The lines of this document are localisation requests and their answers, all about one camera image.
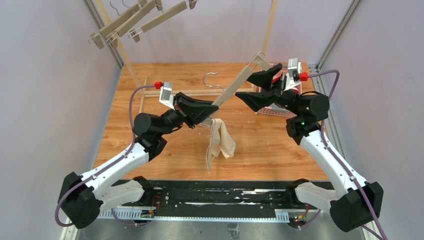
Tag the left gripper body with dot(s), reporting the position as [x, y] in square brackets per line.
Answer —
[182, 110]

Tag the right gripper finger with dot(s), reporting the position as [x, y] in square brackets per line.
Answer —
[258, 100]
[264, 78]

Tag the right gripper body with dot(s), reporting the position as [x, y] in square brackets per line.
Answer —
[280, 88]

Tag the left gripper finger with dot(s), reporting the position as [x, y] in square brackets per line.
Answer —
[197, 114]
[196, 102]

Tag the red underwear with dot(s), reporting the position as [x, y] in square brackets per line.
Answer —
[278, 77]

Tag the cream underwear hanger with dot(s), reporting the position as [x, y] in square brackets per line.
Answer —
[245, 73]

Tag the cream underwear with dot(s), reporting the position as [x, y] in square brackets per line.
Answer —
[220, 141]

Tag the beige clip hanger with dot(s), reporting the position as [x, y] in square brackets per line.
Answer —
[109, 32]
[147, 8]

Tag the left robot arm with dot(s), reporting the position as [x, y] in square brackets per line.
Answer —
[83, 197]

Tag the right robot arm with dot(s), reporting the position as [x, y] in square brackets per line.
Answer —
[353, 201]

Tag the empty beige clip hanger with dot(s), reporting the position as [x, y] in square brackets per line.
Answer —
[109, 32]

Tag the pink plastic basket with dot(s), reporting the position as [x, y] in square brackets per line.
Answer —
[276, 110]

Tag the wooden clothes rack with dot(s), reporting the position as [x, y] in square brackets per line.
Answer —
[125, 62]

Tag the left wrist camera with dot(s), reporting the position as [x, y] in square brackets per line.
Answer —
[166, 97]

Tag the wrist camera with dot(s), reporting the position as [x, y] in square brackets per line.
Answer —
[294, 68]
[166, 97]

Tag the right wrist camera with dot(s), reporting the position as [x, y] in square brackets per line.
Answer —
[294, 68]

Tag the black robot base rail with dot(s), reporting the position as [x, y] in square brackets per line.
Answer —
[213, 201]

